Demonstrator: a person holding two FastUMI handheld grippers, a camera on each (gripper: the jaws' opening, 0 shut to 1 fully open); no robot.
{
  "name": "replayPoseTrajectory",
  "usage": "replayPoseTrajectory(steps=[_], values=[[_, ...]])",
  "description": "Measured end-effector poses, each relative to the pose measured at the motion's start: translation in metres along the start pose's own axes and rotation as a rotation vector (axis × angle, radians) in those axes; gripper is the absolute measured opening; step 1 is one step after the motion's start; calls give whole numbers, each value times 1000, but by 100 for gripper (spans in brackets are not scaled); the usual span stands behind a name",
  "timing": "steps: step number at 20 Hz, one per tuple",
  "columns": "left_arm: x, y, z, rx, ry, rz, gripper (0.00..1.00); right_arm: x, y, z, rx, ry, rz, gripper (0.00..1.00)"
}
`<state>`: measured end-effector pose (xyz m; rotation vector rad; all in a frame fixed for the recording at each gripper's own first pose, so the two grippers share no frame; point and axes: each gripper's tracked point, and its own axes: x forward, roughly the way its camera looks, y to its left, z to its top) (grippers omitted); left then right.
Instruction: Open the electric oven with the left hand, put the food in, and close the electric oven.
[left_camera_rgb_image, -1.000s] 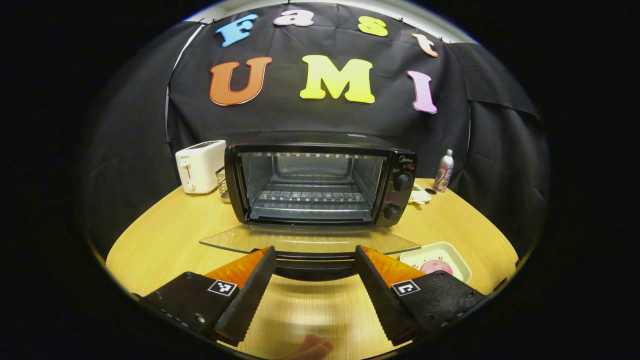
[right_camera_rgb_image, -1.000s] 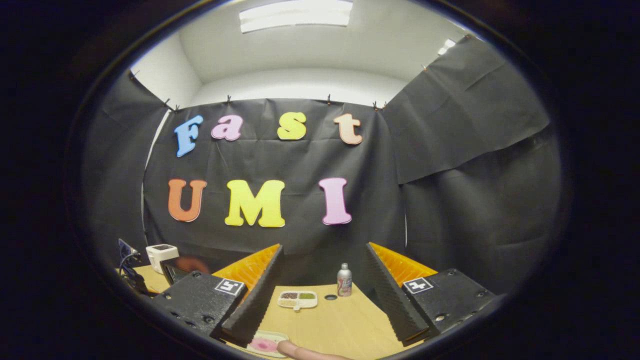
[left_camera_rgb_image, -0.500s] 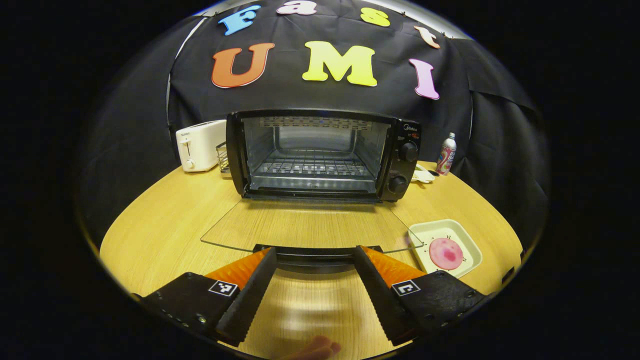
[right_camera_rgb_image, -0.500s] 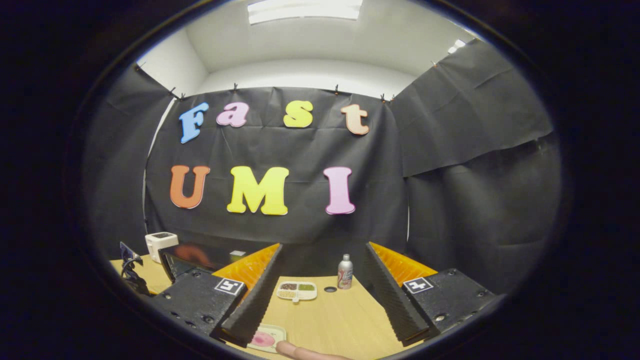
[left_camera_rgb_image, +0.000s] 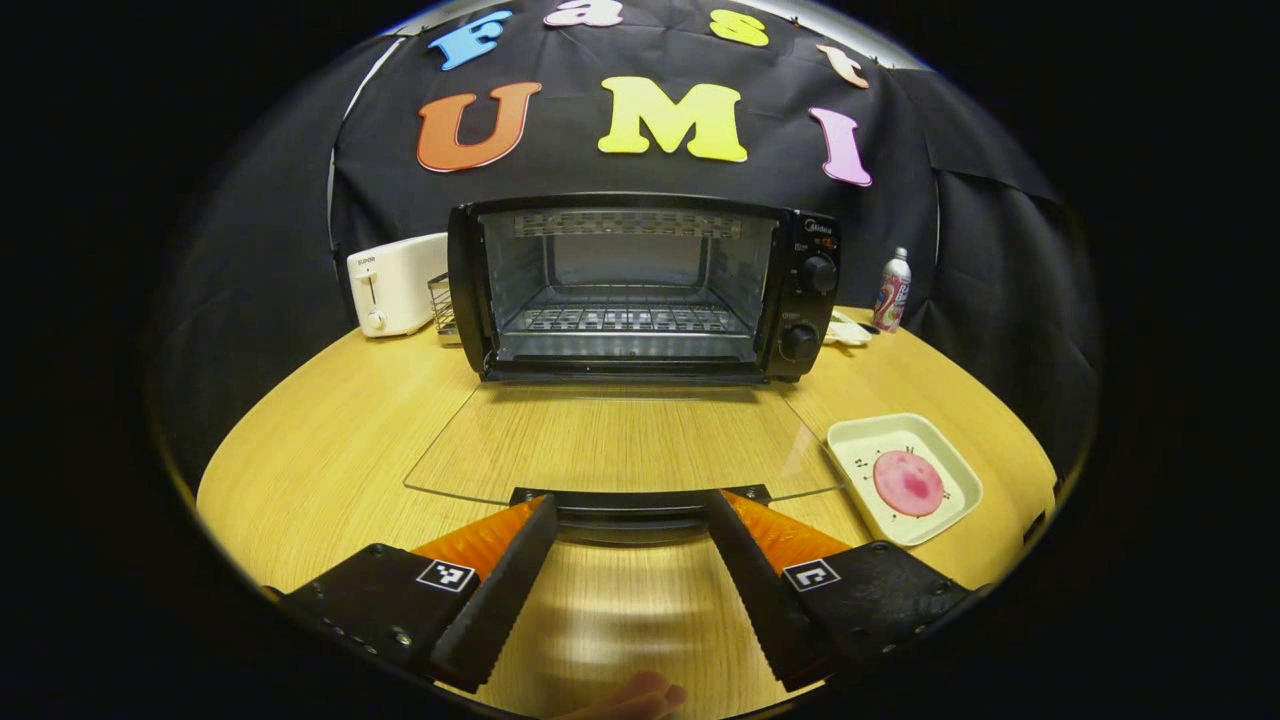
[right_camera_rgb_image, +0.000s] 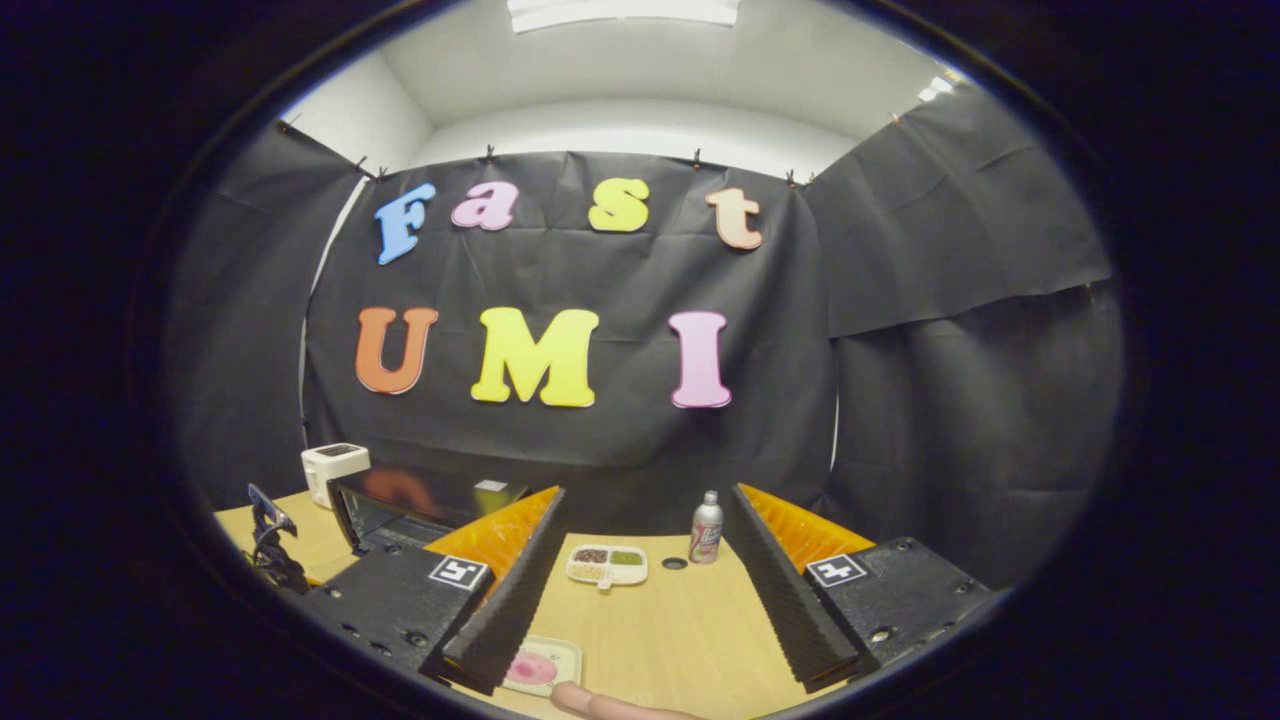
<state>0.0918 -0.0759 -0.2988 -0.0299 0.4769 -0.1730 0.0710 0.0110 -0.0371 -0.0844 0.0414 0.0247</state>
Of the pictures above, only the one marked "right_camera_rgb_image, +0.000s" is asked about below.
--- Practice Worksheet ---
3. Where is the silver drink bottle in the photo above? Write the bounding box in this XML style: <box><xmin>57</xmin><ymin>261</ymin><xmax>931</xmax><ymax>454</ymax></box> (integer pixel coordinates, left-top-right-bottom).
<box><xmin>690</xmin><ymin>490</ymin><xmax>724</xmax><ymax>565</ymax></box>

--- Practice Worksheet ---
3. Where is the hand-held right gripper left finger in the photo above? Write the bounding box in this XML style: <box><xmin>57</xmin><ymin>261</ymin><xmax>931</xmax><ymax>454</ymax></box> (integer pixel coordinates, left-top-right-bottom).
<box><xmin>300</xmin><ymin>486</ymin><xmax>567</xmax><ymax>696</ymax></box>

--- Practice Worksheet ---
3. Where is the white compartment food tray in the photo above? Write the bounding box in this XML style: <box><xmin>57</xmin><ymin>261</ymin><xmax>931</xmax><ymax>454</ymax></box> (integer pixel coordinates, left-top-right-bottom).
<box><xmin>566</xmin><ymin>544</ymin><xmax>649</xmax><ymax>591</ymax></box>

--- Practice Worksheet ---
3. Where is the black electric oven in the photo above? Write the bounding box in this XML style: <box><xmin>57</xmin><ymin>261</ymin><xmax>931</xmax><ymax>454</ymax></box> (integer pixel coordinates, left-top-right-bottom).
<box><xmin>327</xmin><ymin>465</ymin><xmax>529</xmax><ymax>557</ymax></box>

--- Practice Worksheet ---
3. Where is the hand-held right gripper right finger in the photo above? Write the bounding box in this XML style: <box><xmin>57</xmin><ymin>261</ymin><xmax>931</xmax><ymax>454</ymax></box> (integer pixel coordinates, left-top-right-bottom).
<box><xmin>722</xmin><ymin>483</ymin><xmax>991</xmax><ymax>695</ymax></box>

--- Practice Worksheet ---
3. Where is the white toaster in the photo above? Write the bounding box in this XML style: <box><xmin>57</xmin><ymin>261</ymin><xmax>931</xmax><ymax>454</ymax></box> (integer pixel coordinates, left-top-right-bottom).
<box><xmin>301</xmin><ymin>443</ymin><xmax>371</xmax><ymax>509</ymax></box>

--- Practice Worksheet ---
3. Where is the black backdrop cloth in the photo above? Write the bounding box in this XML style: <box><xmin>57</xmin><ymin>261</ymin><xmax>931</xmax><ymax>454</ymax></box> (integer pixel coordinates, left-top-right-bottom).
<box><xmin>165</xmin><ymin>85</ymin><xmax>1126</xmax><ymax>591</ymax></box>

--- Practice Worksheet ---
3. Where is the cream square food tray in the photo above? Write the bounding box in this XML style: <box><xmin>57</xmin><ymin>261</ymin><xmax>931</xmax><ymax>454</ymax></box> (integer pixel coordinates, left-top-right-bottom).
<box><xmin>500</xmin><ymin>636</ymin><xmax>583</xmax><ymax>698</ymax></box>

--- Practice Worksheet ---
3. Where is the ceiling light panel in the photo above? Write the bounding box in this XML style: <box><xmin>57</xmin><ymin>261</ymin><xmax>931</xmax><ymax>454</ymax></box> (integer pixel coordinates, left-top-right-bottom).
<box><xmin>507</xmin><ymin>0</ymin><xmax>741</xmax><ymax>33</ymax></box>

